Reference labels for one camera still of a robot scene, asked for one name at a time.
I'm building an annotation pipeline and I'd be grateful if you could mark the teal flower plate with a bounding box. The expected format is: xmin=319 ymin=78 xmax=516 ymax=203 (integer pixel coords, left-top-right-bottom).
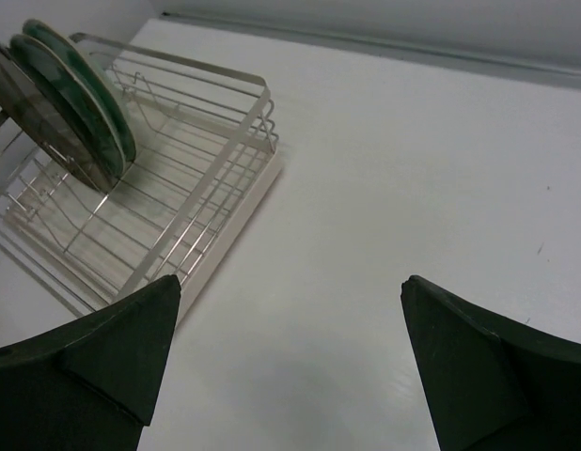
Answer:
xmin=23 ymin=19 xmax=136 ymax=162
xmin=9 ymin=34 xmax=127 ymax=179

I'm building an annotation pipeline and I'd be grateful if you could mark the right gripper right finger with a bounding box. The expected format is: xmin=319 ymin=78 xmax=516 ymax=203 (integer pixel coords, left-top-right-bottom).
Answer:
xmin=400 ymin=275 xmax=581 ymax=450

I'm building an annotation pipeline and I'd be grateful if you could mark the brown speckled plate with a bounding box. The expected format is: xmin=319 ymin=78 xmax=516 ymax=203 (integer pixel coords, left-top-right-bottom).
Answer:
xmin=0 ymin=43 xmax=116 ymax=193

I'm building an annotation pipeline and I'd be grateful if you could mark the wire dish rack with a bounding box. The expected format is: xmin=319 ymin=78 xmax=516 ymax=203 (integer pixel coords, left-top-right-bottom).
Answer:
xmin=0 ymin=33 xmax=282 ymax=316

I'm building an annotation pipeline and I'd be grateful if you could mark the aluminium frame rail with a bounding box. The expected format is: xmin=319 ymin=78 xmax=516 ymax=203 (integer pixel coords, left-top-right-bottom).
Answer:
xmin=159 ymin=7 xmax=581 ymax=90

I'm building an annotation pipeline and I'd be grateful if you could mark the white rack drip tray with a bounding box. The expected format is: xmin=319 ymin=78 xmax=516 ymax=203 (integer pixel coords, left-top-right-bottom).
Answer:
xmin=3 ymin=112 xmax=285 ymax=330

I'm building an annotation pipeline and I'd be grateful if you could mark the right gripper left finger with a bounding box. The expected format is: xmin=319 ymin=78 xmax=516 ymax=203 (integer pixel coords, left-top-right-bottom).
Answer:
xmin=0 ymin=274 xmax=181 ymax=450

